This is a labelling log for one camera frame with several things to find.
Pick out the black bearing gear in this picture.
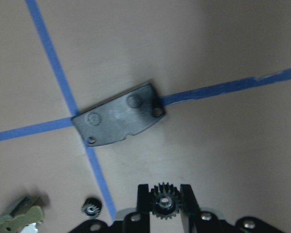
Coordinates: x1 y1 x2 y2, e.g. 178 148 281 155
150 182 182 220

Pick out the olive green brake shoe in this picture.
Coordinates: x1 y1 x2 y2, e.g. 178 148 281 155
0 196 45 233

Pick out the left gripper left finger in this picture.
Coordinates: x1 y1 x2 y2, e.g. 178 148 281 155
136 184 150 233

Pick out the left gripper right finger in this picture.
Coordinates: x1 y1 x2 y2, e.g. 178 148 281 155
180 184 200 233

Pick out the small black gear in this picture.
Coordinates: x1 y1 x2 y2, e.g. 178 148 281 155
81 197 102 218

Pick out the black brake pad plate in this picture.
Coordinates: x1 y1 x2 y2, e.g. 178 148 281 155
71 82 166 147

